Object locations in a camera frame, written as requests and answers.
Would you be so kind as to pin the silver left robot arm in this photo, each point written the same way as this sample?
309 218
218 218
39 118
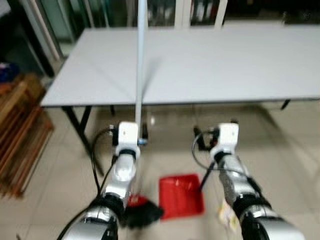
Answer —
120 175

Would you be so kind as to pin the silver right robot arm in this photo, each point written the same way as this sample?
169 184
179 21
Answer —
235 180

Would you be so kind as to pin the white folding table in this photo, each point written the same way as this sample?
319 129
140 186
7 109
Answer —
200 65

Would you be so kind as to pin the white framed glass cabinet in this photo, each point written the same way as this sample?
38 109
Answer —
182 12

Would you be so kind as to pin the brown wooden slatted rack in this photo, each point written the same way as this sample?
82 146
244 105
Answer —
20 130

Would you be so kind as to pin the stacked blue boxes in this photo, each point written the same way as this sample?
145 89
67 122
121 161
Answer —
9 72

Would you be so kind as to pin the black desk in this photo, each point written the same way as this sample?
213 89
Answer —
20 35

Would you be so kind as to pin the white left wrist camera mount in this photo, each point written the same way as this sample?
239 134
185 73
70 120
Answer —
128 135

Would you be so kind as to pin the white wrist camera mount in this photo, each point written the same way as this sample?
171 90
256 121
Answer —
227 136
128 135

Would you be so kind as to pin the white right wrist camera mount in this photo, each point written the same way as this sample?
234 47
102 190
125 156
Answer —
227 136

